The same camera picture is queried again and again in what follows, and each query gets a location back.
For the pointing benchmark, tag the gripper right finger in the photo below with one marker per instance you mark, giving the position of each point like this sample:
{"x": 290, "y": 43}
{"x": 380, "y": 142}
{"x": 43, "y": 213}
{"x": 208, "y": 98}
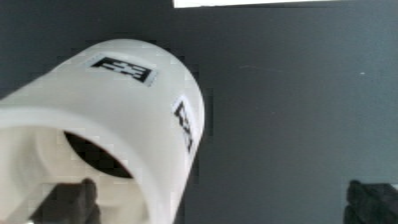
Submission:
{"x": 371, "y": 208}

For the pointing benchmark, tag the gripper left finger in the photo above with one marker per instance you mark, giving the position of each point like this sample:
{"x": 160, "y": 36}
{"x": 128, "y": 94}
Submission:
{"x": 69, "y": 207}

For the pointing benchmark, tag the white lamp shade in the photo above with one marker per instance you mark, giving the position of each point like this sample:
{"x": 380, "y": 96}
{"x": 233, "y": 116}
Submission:
{"x": 101, "y": 124}

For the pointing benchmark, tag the white marker sheet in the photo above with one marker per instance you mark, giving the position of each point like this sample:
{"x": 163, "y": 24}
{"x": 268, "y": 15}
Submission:
{"x": 215, "y": 3}

